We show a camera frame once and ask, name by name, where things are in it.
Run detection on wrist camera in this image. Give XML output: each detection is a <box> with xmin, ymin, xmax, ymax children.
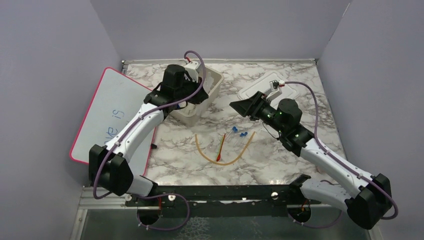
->
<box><xmin>183</xmin><ymin>61</ymin><xmax>202</xmax><ymax>83</ymax></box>
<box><xmin>269</xmin><ymin>80</ymin><xmax>286</xmax><ymax>93</ymax></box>

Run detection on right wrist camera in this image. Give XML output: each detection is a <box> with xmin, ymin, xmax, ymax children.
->
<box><xmin>269</xmin><ymin>80</ymin><xmax>286</xmax><ymax>93</ymax></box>

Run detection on pink-framed whiteboard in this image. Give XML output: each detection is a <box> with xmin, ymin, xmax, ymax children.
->
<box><xmin>69</xmin><ymin>67</ymin><xmax>151</xmax><ymax>164</ymax></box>

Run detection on red rainbow measuring spoon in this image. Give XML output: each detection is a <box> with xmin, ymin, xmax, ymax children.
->
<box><xmin>215</xmin><ymin>133</ymin><xmax>227</xmax><ymax>162</ymax></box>

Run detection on beige plastic bin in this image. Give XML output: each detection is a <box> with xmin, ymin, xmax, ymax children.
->
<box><xmin>172</xmin><ymin>66</ymin><xmax>225</xmax><ymax>127</ymax></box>

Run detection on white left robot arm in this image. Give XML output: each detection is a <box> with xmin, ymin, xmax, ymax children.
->
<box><xmin>88</xmin><ymin>63</ymin><xmax>209</xmax><ymax>206</ymax></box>

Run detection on blue-capped test tube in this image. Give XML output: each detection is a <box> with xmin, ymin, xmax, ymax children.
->
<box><xmin>225</xmin><ymin>126</ymin><xmax>238</xmax><ymax>140</ymax></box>
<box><xmin>233</xmin><ymin>131</ymin><xmax>248</xmax><ymax>147</ymax></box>

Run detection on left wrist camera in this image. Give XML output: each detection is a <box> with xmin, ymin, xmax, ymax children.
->
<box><xmin>183</xmin><ymin>61</ymin><xmax>202</xmax><ymax>83</ymax></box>

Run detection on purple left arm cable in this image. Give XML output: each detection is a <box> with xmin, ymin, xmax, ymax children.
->
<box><xmin>92</xmin><ymin>50</ymin><xmax>207</xmax><ymax>232</ymax></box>

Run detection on white bin lid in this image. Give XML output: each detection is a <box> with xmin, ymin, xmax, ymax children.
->
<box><xmin>237</xmin><ymin>70</ymin><xmax>300</xmax><ymax>107</ymax></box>

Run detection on black table edge rail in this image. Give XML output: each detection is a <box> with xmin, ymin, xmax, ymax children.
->
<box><xmin>91</xmin><ymin>183</ymin><xmax>322</xmax><ymax>220</ymax></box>

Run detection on yellow rubber tube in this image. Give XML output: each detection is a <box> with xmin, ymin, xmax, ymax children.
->
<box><xmin>194</xmin><ymin>131</ymin><xmax>257</xmax><ymax>166</ymax></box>

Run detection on glass rods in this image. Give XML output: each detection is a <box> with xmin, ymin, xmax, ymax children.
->
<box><xmin>203</xmin><ymin>76</ymin><xmax>214</xmax><ymax>94</ymax></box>

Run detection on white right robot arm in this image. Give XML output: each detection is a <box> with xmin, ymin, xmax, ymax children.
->
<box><xmin>229</xmin><ymin>91</ymin><xmax>394</xmax><ymax>230</ymax></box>

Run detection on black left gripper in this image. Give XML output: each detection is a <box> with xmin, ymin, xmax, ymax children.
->
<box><xmin>174</xmin><ymin>74</ymin><xmax>209</xmax><ymax>105</ymax></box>

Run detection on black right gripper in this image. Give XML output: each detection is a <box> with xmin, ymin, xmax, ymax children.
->
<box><xmin>229</xmin><ymin>90</ymin><xmax>286</xmax><ymax>135</ymax></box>

